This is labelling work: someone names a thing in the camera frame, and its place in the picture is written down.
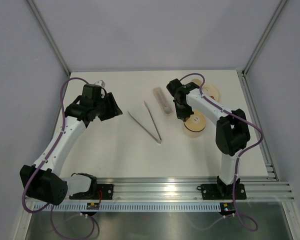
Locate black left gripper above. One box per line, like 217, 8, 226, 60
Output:
93, 92, 122, 121

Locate beige round lid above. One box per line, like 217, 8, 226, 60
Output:
183, 110, 207, 134

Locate steel lunch box bowl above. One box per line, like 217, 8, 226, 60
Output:
182, 125, 204, 138

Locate metal tongs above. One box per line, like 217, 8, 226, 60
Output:
127, 101, 162, 144

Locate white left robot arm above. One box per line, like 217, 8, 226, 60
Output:
19, 84, 123, 206

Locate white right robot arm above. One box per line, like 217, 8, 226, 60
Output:
166, 79, 251, 199

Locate beige cutlery case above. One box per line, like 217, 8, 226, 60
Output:
152, 87, 173, 116

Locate pale green plate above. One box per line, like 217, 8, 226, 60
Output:
199, 82, 221, 102

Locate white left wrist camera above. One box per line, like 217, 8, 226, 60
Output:
94, 80, 106, 88

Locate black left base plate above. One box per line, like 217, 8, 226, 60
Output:
69, 183, 114, 200

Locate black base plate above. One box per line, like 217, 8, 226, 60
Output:
196, 183, 247, 200
69, 183, 114, 200

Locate white slotted cable duct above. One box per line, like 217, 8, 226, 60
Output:
44, 201, 221, 213

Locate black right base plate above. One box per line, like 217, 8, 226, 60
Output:
196, 183, 247, 200

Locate left aluminium frame post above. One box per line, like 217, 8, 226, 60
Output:
24, 0, 71, 77

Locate aluminium frame post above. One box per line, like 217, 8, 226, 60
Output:
242, 0, 290, 77
24, 0, 71, 77

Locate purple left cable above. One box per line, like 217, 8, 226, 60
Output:
22, 77, 101, 238

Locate purple cable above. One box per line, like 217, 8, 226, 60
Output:
178, 72, 264, 231
22, 77, 101, 238

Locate aluminium rail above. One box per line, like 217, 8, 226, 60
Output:
97, 177, 294, 202

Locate right aluminium frame post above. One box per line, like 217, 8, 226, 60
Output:
242, 0, 290, 77

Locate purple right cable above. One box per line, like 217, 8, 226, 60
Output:
178, 72, 264, 231

